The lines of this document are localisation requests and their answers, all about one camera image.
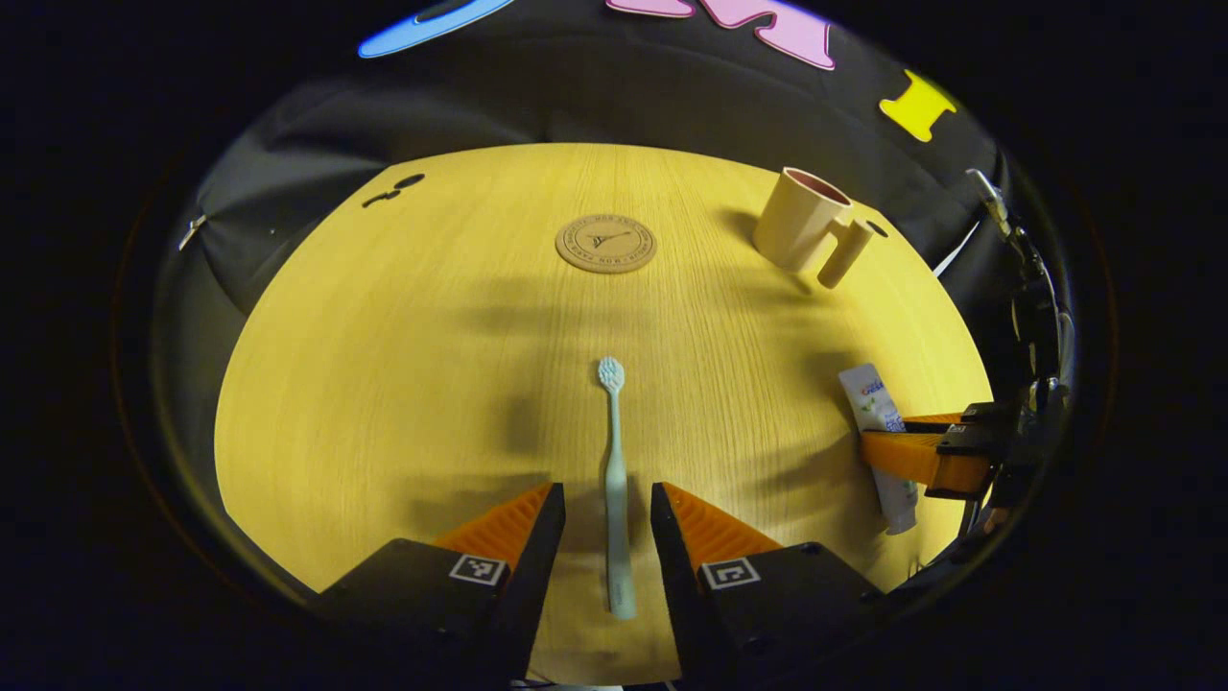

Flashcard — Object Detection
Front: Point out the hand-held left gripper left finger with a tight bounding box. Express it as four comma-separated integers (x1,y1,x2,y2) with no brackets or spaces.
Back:
312,482,567,684

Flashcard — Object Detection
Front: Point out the white toothpaste tube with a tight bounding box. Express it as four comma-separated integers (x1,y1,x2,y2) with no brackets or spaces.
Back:
838,363,920,536

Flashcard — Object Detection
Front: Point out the light green toothbrush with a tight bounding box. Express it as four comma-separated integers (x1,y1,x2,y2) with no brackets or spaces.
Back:
598,357,638,621

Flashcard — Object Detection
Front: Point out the wooden desktop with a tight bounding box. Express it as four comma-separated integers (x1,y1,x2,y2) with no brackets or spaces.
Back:
213,142,994,687

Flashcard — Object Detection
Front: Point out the beige cup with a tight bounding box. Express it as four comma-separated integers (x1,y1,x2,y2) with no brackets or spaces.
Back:
752,167,875,290

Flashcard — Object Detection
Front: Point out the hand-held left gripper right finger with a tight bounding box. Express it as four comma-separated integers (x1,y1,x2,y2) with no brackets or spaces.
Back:
650,482,888,684

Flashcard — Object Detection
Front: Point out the round brown coaster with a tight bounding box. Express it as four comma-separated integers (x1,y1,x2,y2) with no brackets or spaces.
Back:
555,213,659,275

